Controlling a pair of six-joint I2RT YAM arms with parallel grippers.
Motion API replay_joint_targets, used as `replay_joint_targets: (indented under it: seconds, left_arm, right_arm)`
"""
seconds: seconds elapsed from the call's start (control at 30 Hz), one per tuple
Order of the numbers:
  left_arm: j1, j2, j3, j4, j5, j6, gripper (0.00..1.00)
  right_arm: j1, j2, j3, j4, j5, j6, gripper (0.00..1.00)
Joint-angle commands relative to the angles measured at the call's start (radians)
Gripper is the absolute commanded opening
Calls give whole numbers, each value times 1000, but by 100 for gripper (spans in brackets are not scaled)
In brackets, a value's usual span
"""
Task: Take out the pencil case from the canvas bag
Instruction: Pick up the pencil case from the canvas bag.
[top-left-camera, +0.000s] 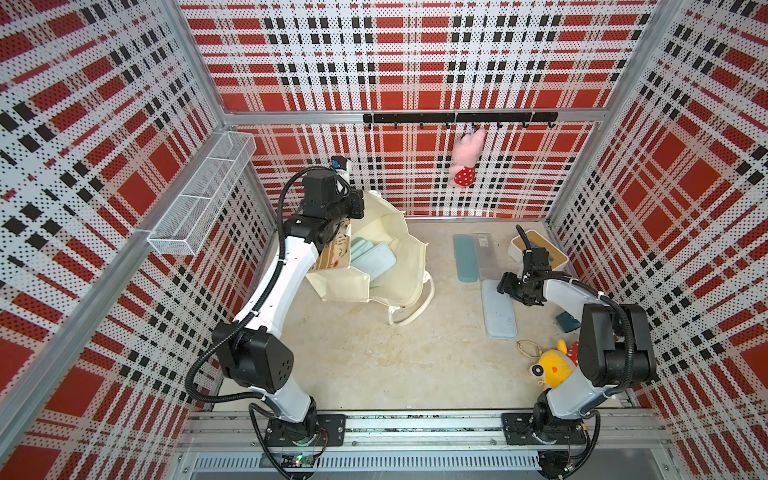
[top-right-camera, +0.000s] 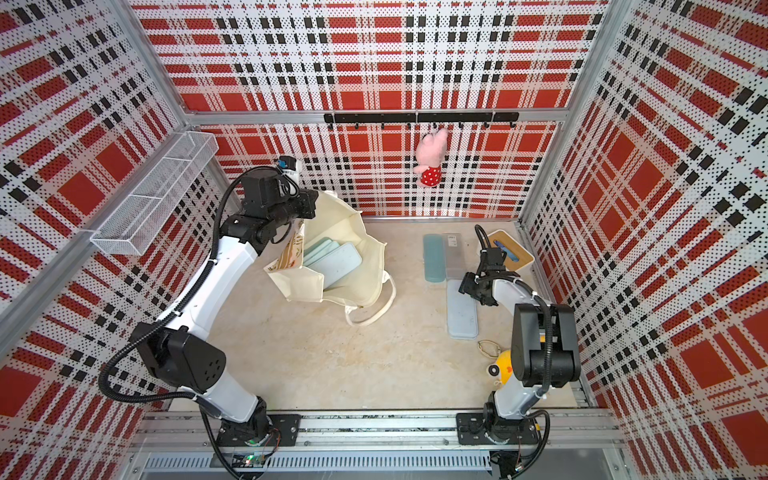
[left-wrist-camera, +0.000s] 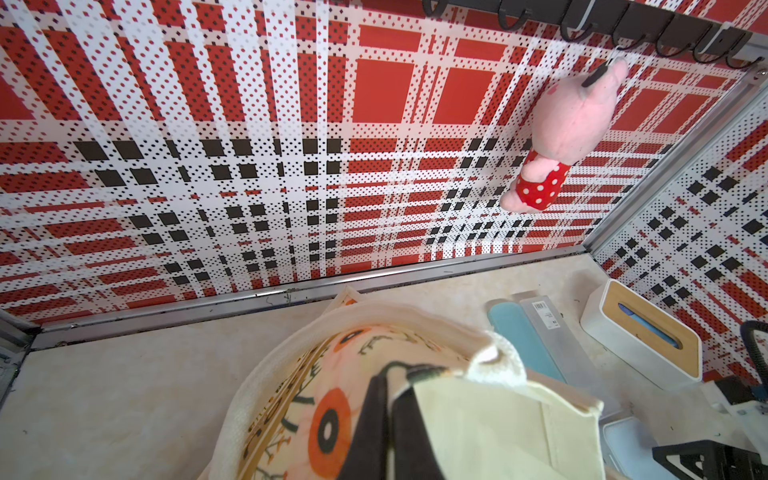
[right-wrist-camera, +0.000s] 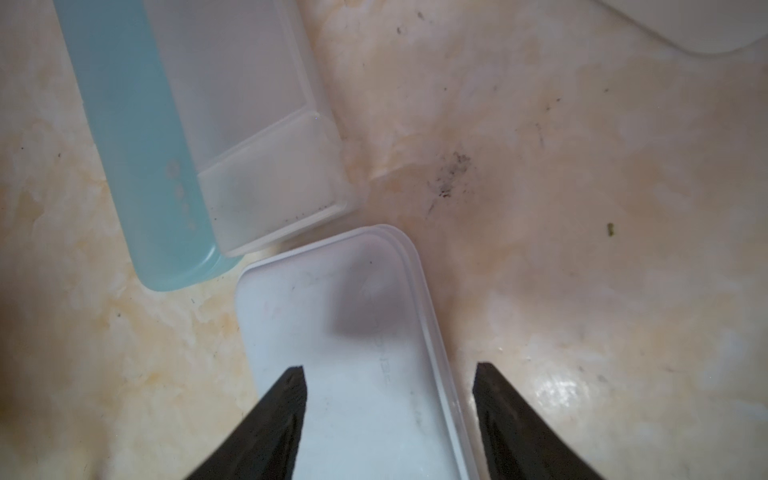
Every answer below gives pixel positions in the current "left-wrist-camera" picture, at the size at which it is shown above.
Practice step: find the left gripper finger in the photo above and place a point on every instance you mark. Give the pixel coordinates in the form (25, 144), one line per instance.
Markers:
(391, 439)

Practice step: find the pink plush pig toy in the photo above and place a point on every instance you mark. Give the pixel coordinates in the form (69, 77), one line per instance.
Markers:
(569, 120)

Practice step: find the cream floral canvas bag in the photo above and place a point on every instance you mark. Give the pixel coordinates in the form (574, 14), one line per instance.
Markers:
(487, 415)

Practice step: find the black wall hook rail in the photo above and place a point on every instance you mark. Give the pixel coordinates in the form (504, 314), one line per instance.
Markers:
(629, 25)

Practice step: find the light blue pencil case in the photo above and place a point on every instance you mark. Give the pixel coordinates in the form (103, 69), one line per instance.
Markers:
(627, 447)

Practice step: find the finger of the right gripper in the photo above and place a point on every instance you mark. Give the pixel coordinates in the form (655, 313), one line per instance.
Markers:
(710, 460)

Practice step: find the transparent grey pencil case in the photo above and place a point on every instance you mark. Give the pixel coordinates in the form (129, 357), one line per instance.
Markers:
(567, 354)

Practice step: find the white tissue box wooden lid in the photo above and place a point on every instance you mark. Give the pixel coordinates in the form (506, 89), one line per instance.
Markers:
(657, 345)

